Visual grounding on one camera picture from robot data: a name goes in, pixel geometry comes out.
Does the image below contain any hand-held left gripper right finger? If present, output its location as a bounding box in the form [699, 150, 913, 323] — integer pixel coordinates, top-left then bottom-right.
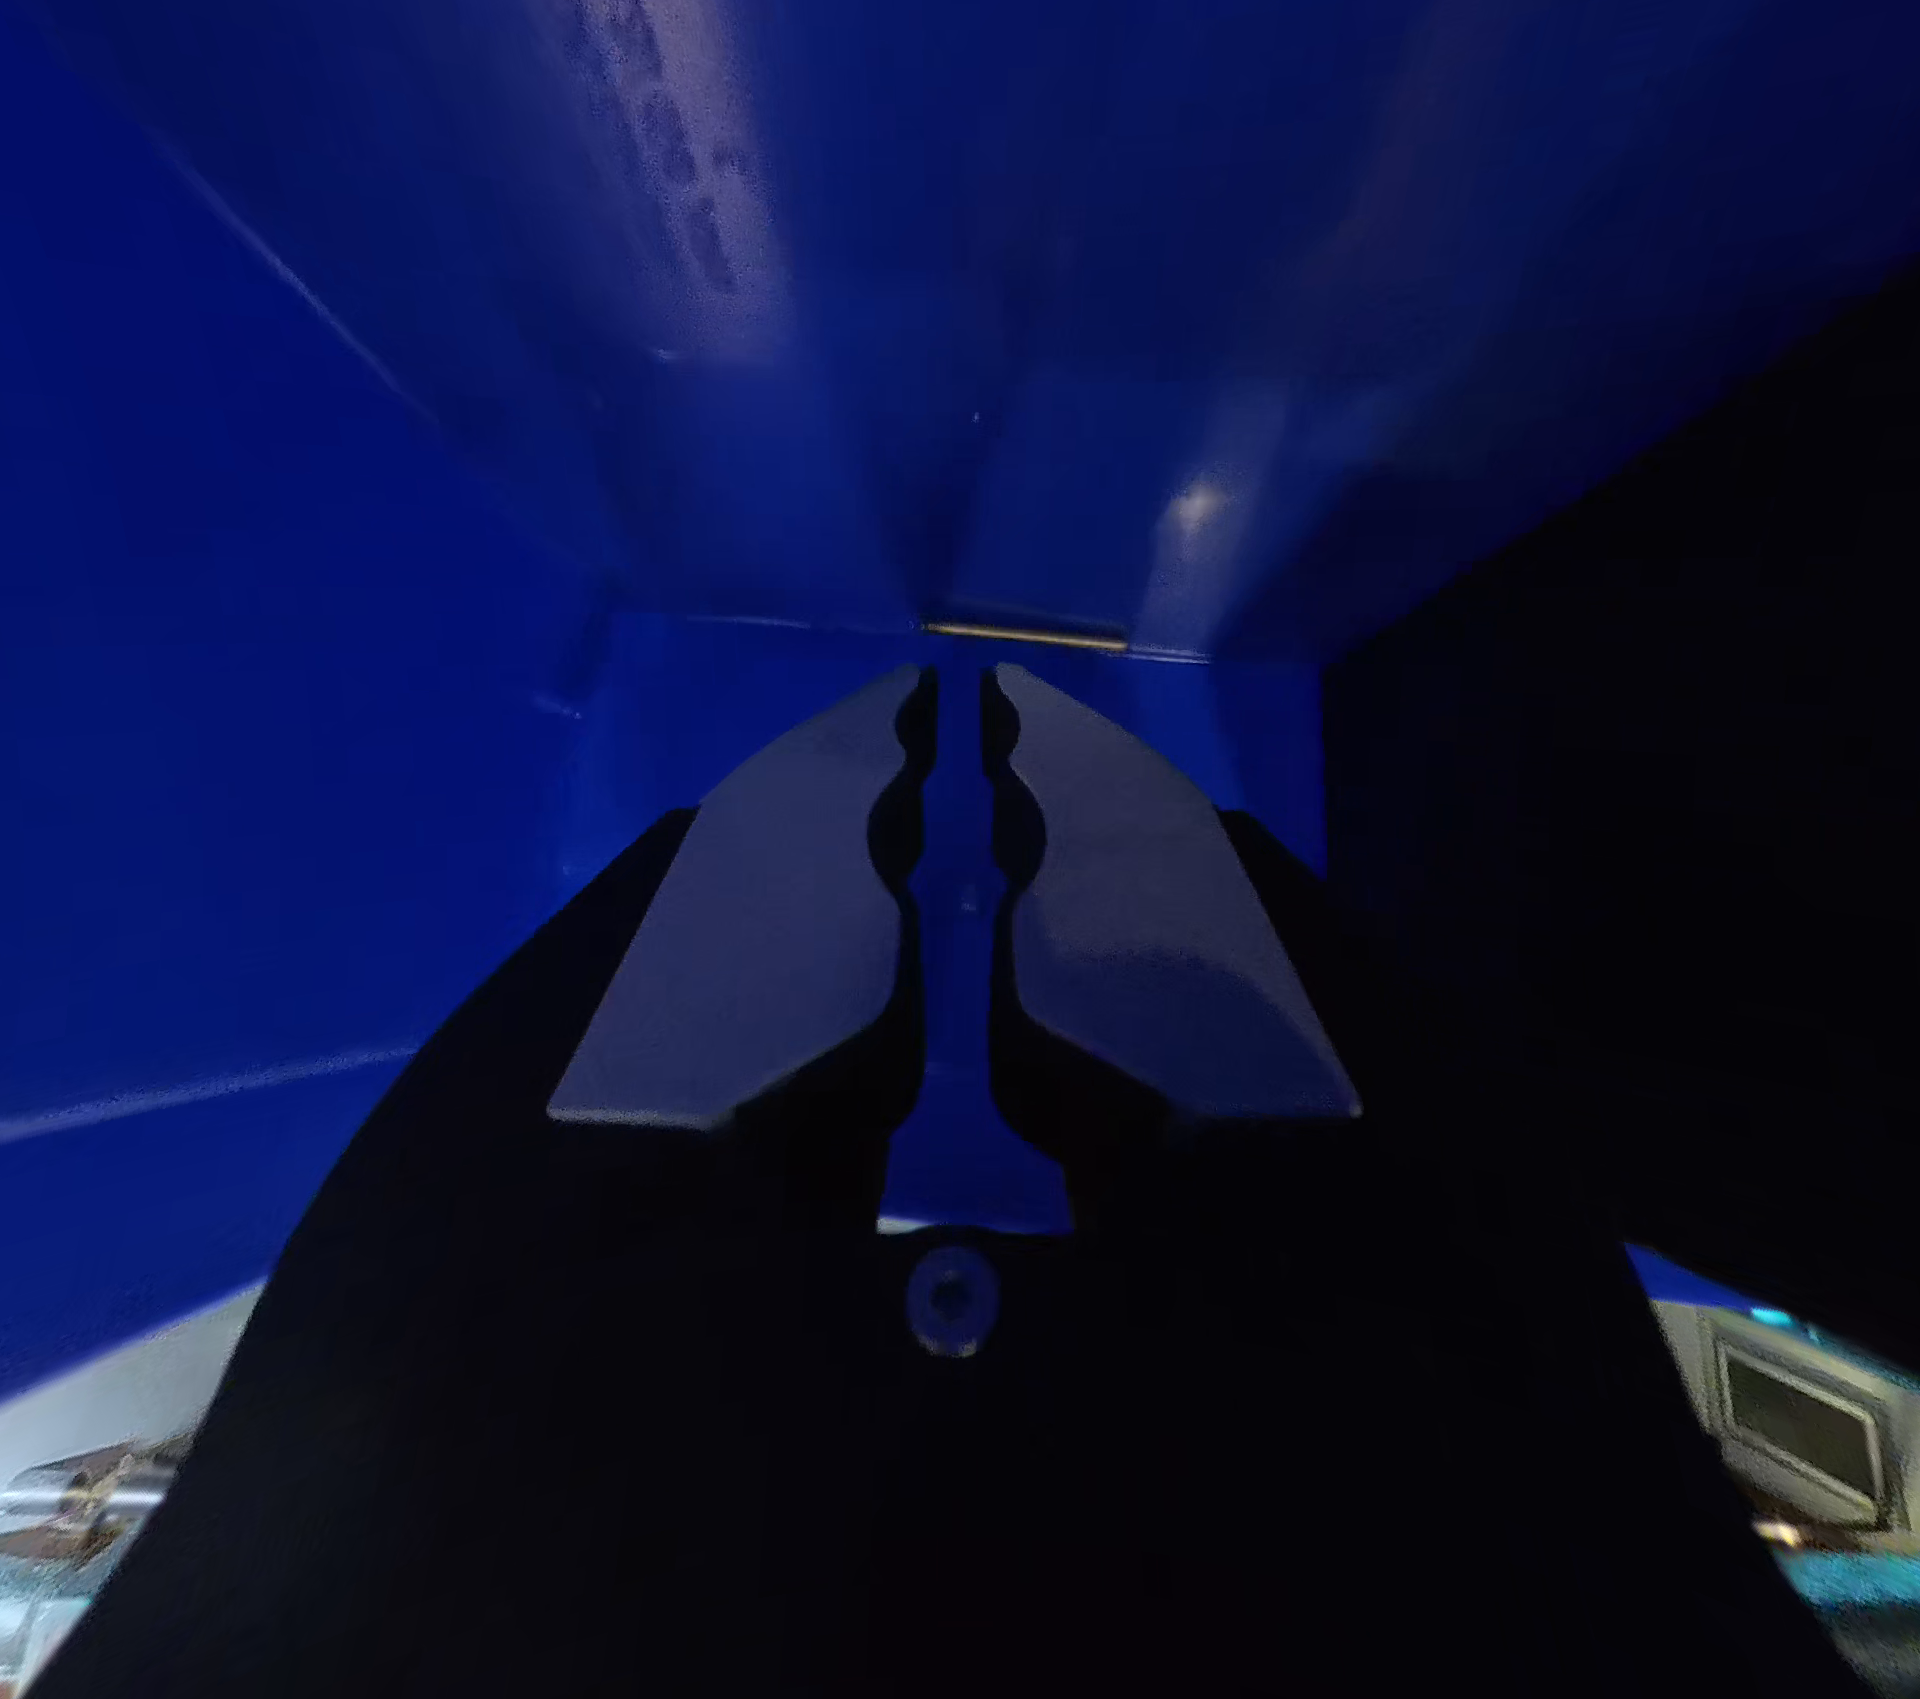
[980, 662, 1364, 1234]

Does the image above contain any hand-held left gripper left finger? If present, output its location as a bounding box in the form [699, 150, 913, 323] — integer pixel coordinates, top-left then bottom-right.
[543, 662, 938, 1234]

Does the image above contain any long metal screw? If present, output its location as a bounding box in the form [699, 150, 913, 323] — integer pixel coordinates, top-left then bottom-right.
[920, 620, 1130, 652]

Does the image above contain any blue divided plastic bin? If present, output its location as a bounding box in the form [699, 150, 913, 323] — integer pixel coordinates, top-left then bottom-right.
[0, 0, 1920, 1408]

